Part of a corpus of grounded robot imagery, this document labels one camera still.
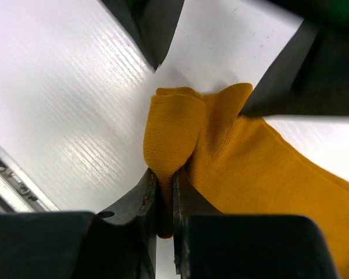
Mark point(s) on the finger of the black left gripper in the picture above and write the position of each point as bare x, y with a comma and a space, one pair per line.
150, 23
310, 76

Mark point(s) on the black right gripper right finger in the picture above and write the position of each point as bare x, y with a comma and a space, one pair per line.
210, 244

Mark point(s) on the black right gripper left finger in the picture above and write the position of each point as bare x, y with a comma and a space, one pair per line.
118, 242

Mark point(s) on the mustard yellow striped sock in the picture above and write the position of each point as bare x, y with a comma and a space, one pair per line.
239, 165

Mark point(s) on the aluminium front rail frame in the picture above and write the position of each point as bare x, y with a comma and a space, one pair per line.
18, 193

